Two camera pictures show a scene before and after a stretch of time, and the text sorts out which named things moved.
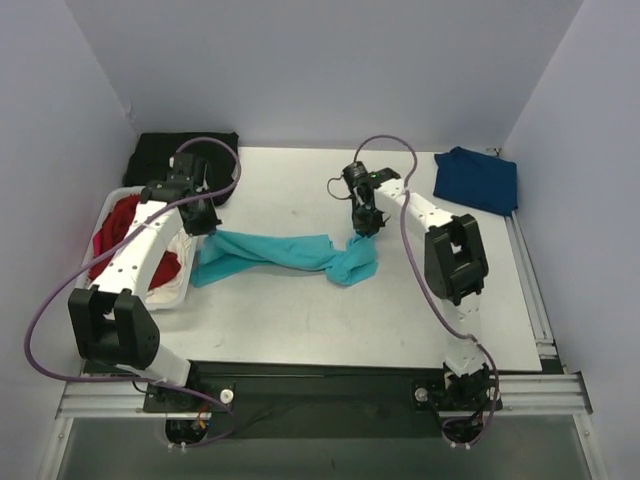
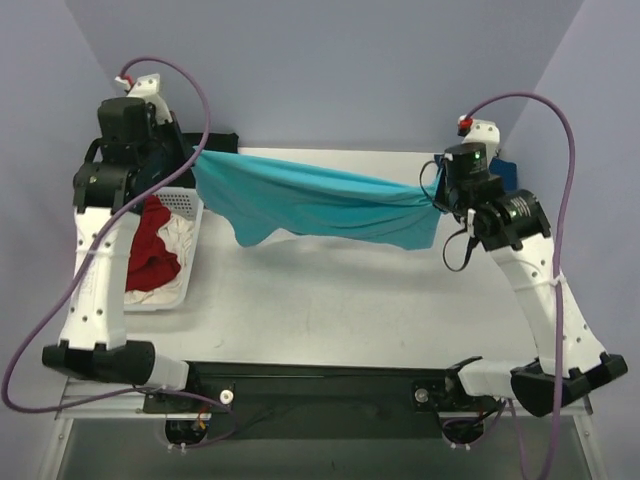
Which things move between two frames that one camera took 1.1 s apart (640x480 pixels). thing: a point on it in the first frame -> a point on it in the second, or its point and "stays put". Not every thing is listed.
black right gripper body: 366,220 -> 442,190
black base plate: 291,400 stays put
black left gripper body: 201,220 -> 181,145
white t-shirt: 171,291 stays put
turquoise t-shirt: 220,255 -> 262,196
